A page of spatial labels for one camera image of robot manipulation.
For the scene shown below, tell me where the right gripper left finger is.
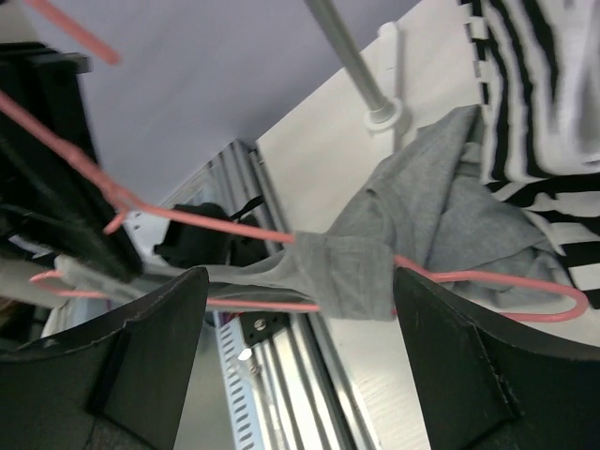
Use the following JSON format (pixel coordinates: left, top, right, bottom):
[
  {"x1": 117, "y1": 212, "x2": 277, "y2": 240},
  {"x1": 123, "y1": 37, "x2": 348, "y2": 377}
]
[{"x1": 1, "y1": 267, "x2": 209, "y2": 449}]

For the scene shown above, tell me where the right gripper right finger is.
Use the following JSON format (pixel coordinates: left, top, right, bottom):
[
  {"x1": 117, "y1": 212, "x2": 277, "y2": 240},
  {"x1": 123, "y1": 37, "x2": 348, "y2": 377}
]
[{"x1": 393, "y1": 269, "x2": 599, "y2": 449}]

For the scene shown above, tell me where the grey tank top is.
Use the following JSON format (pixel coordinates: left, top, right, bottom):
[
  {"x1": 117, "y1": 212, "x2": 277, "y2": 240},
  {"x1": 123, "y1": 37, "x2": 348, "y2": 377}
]
[{"x1": 55, "y1": 106, "x2": 578, "y2": 323}]

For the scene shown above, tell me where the black white striped tank top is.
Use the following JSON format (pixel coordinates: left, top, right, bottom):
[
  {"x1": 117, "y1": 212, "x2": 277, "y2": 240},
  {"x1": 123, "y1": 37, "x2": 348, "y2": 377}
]
[{"x1": 460, "y1": 1, "x2": 599, "y2": 307}]

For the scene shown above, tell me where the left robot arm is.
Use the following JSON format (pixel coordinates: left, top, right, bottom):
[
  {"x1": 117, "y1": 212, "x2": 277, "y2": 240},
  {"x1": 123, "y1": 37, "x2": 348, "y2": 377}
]
[{"x1": 1, "y1": 42, "x2": 268, "y2": 282}]

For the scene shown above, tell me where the metal clothes rack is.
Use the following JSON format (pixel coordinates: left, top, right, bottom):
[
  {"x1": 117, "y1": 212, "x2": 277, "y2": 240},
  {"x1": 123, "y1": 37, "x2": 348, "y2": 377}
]
[{"x1": 305, "y1": 0, "x2": 412, "y2": 158}]

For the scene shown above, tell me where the white slotted cable duct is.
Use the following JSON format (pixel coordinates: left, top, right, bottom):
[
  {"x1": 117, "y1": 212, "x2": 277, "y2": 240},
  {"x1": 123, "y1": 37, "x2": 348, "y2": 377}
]
[{"x1": 217, "y1": 321, "x2": 266, "y2": 450}]

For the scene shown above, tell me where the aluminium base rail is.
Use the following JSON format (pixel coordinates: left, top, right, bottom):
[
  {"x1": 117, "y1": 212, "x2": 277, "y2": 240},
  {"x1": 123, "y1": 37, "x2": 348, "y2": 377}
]
[{"x1": 171, "y1": 141, "x2": 379, "y2": 449}]

